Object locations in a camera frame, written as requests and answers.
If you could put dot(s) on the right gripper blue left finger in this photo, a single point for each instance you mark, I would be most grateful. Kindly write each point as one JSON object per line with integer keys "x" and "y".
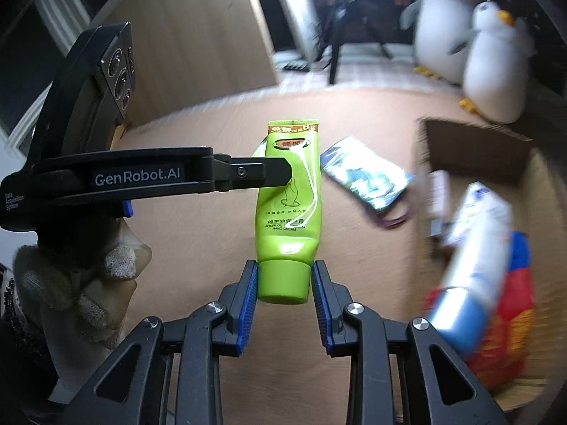
{"x": 239, "y": 300}

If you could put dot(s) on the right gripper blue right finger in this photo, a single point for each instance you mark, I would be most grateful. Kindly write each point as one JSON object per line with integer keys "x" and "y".
{"x": 330, "y": 298}

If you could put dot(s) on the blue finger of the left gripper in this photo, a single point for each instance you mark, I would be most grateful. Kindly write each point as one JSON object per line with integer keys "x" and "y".
{"x": 127, "y": 208}

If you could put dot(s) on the green hand cream tube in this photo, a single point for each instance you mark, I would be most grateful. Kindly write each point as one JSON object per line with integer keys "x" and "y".
{"x": 289, "y": 218}

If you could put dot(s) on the blue cartoon packet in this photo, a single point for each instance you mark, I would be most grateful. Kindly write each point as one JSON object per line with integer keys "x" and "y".
{"x": 374, "y": 179}

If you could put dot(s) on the white blue lotion bottle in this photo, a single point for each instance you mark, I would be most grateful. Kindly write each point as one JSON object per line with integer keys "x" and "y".
{"x": 481, "y": 237}

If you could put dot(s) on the white patterned tissue pack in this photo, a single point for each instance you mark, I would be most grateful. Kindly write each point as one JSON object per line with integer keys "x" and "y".
{"x": 438, "y": 204}

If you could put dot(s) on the white gloved left hand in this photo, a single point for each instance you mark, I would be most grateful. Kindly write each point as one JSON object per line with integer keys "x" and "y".
{"x": 95, "y": 282}

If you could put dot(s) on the light wood headboard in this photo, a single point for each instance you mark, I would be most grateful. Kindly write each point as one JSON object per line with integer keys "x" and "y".
{"x": 187, "y": 52}

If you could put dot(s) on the red snack bag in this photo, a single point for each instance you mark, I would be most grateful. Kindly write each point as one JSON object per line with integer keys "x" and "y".
{"x": 493, "y": 345}

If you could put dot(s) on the cardboard box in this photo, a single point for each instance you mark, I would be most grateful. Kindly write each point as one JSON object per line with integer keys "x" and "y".
{"x": 510, "y": 165}

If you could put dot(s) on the black power strip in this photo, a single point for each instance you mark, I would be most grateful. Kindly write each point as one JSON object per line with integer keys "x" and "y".
{"x": 296, "y": 66}

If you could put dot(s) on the black tripod stand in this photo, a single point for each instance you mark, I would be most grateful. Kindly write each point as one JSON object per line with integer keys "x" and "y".
{"x": 333, "y": 32}

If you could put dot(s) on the small white penguin plush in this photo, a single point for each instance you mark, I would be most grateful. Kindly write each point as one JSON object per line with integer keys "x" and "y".
{"x": 496, "y": 73}

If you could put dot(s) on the large white penguin plush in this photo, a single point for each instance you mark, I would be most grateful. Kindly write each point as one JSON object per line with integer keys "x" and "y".
{"x": 437, "y": 24}

